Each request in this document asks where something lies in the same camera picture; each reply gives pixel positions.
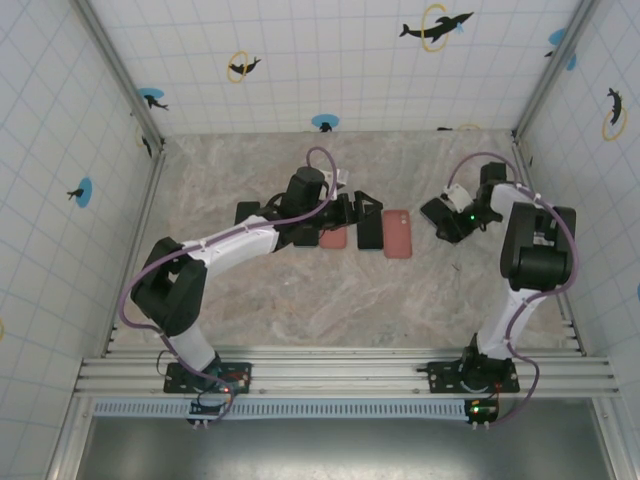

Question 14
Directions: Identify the black phone red case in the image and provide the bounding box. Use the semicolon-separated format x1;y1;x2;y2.
382;209;414;260

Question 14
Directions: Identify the pink phone case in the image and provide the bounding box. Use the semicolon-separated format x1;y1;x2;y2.
318;227;349;251

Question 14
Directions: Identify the seal blue circle sticker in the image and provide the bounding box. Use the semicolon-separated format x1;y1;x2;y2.
310;113;340;134
66;176;95;209
544;27;579;72
137;87;170;112

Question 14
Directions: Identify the small black circuit board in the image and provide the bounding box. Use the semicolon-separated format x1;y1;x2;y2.
463;398;500;427
187;398;236;427

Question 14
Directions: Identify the grey metal sheet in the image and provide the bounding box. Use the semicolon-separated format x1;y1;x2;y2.
74;414;619;480

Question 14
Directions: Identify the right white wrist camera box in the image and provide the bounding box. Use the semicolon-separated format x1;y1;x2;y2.
441;183;473;211

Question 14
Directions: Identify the aluminium side rail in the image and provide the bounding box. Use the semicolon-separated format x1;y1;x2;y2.
511;132;589;357
102;144;169;357

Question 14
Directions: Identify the aluminium corner post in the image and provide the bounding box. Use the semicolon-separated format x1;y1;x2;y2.
513;0;605;141
69;0;167;151

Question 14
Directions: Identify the long aluminium rail beam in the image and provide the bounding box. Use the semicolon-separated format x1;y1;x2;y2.
73;348;620;400

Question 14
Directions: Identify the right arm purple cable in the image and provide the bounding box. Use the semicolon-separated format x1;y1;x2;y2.
446;151;582;429

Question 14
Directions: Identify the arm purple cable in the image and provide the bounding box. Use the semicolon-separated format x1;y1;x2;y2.
446;151;582;429
119;145;339;425

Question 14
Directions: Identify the large dolphin yellow ring sticker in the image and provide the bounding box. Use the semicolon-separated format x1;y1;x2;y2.
398;3;475;54

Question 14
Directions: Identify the white slotted cable duct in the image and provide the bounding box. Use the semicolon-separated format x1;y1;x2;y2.
92;398;474;419

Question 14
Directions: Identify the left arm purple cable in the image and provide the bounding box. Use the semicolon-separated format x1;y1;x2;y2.
119;145;339;425

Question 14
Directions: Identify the aluminium frame leg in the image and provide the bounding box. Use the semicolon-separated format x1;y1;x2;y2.
47;397;99;480
592;397;632;480

